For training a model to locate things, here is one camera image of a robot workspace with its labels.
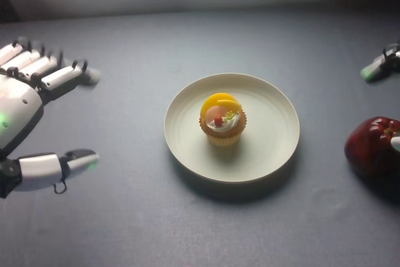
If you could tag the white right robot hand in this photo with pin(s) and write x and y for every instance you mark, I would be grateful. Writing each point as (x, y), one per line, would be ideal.
(382, 65)

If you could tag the grey table cloth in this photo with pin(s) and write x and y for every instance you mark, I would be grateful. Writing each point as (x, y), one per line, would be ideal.
(200, 223)

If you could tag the round cream plate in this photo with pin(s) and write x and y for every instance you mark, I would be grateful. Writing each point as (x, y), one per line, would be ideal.
(265, 142)

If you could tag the orange-topped cupcake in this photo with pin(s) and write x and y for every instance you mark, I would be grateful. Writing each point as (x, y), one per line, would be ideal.
(222, 129)

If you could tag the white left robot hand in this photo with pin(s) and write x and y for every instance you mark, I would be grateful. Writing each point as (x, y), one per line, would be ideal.
(18, 101)

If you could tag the dark red apple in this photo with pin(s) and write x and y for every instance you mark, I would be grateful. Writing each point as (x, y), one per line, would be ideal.
(368, 145)

